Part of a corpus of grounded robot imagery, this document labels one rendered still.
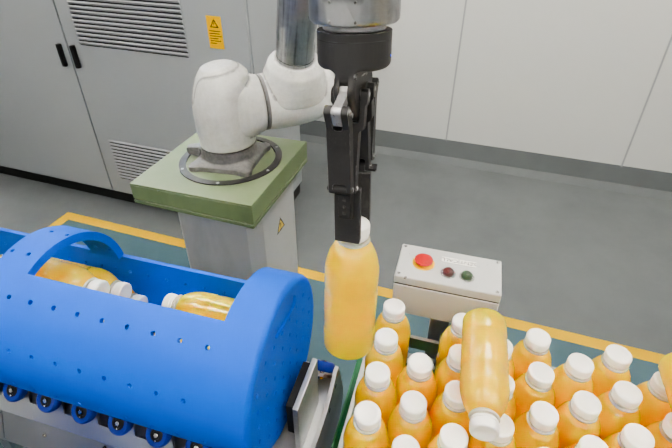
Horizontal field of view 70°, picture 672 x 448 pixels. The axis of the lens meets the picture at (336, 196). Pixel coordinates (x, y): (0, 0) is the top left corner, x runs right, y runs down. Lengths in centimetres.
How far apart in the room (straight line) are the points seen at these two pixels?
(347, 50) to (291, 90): 80
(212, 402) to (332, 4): 52
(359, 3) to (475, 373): 52
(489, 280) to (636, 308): 186
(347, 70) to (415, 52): 291
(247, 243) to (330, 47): 95
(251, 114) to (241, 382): 77
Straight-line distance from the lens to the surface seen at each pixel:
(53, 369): 86
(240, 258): 141
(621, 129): 355
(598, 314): 266
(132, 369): 76
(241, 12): 225
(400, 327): 90
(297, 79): 125
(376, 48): 47
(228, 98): 124
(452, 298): 96
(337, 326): 63
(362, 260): 57
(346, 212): 52
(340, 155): 47
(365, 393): 81
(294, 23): 118
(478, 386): 73
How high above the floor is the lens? 174
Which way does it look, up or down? 34 degrees down
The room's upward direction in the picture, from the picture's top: straight up
